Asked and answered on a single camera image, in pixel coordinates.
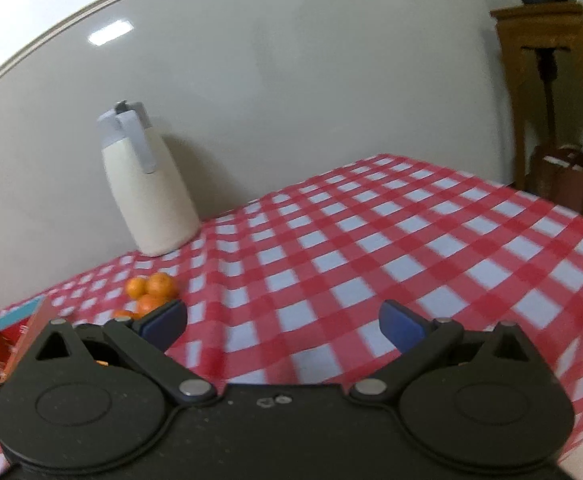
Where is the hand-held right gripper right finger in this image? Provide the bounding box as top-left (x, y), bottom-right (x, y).
top-left (350, 299), bottom-right (547, 405)

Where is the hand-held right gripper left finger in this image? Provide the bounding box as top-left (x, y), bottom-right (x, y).
top-left (19, 299), bottom-right (218, 406)

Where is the red cardboard box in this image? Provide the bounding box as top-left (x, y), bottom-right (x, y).
top-left (0, 296), bottom-right (55, 382)

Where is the red white checkered tablecloth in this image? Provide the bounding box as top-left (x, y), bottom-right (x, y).
top-left (0, 154), bottom-right (583, 480)

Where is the brown bag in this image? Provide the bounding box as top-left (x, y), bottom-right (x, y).
top-left (528, 145), bottom-right (583, 217)

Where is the dark pole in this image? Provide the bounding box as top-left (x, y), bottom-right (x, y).
top-left (538, 47), bottom-right (560, 147)

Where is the wooden plant stand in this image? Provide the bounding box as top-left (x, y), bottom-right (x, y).
top-left (490, 2), bottom-right (583, 222)

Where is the white thermos jug grey handle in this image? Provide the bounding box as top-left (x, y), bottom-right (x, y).
top-left (96, 101), bottom-right (202, 257)

